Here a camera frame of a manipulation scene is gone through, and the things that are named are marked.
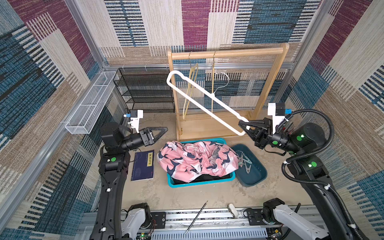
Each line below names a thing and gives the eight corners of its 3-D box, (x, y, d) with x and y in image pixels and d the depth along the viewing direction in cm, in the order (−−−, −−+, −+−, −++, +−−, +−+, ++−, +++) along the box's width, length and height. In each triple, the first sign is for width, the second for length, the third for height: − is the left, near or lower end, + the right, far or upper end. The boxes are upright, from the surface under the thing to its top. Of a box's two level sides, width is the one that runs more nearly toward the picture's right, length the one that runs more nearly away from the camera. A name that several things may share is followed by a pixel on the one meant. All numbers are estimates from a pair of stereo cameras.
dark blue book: (132, 181, 88) (130, 180, 86) (135, 153, 99) (134, 151, 98) (153, 179, 89) (153, 177, 87) (155, 151, 100) (154, 149, 99)
